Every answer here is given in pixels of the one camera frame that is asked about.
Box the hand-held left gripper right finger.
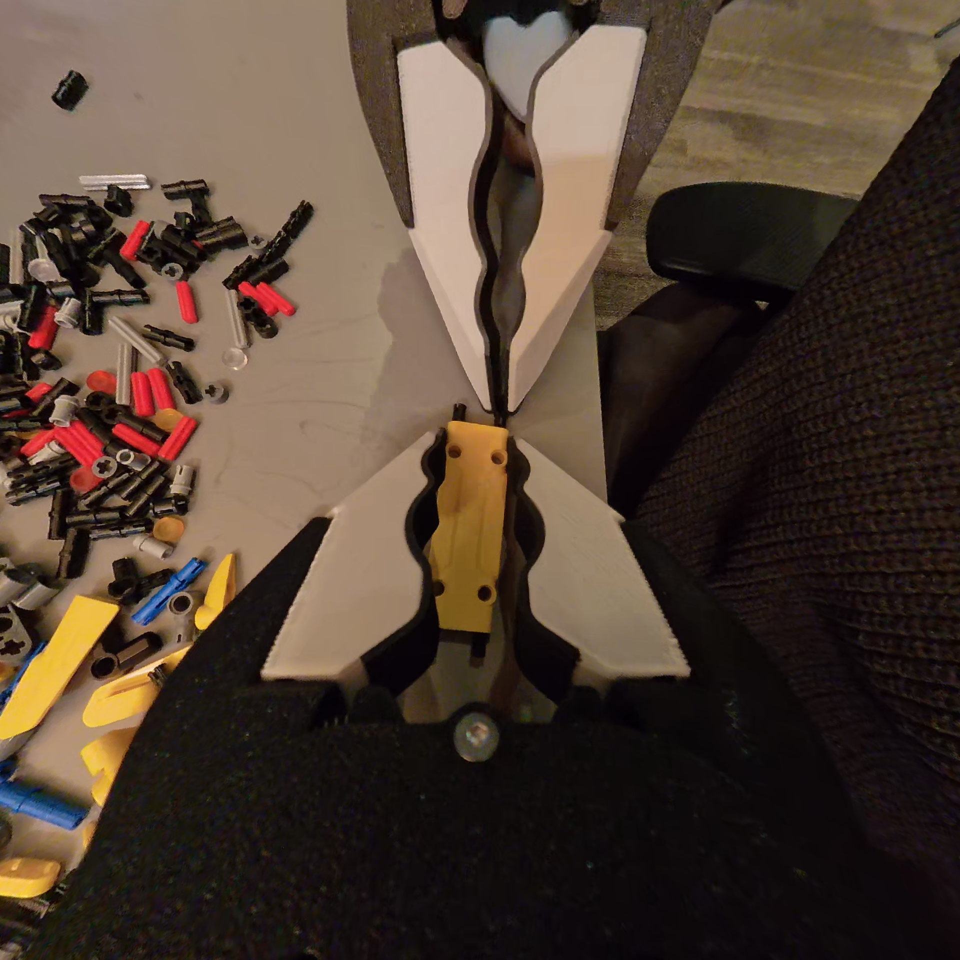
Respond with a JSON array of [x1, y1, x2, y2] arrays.
[[512, 435, 691, 695]]

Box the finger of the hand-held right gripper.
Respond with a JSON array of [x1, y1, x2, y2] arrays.
[[504, 24, 649, 414], [396, 41, 500, 414]]

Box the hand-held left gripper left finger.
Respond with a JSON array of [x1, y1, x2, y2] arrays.
[[258, 431, 444, 695]]

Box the yellow panel brick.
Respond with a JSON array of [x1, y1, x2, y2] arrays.
[[427, 420, 511, 631]]

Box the person's right hand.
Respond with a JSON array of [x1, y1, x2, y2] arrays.
[[495, 112, 543, 170]]

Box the yellow fin piece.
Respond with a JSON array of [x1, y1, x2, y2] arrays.
[[193, 553, 237, 631]]

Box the black office chair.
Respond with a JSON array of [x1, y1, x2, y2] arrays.
[[646, 182, 860, 305]]

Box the person's dark trousers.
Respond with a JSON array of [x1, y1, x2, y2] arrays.
[[596, 281, 766, 519]]

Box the yellow wing piece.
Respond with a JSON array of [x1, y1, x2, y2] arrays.
[[81, 645, 192, 729]]

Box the pile of black red pins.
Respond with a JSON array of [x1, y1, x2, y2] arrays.
[[0, 172, 316, 582]]

